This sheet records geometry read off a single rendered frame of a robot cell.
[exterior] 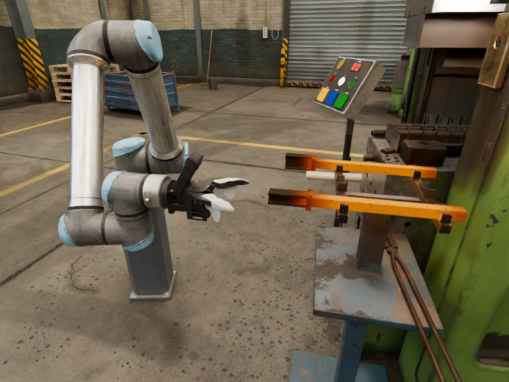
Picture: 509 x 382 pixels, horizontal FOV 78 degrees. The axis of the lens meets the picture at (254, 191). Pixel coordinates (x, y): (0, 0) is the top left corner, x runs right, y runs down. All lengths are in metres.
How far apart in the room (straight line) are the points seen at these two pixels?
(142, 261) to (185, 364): 0.54
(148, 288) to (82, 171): 1.03
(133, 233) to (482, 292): 0.99
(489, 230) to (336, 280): 0.41
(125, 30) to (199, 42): 9.34
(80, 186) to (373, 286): 0.84
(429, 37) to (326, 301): 0.87
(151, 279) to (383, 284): 1.24
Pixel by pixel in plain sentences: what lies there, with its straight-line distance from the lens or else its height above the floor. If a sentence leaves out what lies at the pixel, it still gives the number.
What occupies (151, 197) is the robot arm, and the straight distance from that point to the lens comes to 0.82.
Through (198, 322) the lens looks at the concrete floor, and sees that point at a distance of 1.76.
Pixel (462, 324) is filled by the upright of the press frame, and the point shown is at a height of 0.52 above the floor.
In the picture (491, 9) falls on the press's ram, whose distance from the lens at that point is 1.24.
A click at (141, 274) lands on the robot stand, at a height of 0.17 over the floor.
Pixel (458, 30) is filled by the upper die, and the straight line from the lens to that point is 1.26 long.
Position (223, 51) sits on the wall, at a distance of 10.14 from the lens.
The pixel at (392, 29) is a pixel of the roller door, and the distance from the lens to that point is 9.28.
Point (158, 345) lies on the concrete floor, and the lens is 1.71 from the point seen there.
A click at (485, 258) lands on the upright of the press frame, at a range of 1.07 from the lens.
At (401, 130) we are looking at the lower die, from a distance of 1.30.
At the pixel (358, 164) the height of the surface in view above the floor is 0.97.
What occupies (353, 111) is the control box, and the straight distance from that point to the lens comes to 1.69.
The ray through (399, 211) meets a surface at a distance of 0.76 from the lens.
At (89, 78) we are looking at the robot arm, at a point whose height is 1.19.
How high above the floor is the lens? 1.30
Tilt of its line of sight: 26 degrees down
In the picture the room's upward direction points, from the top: straight up
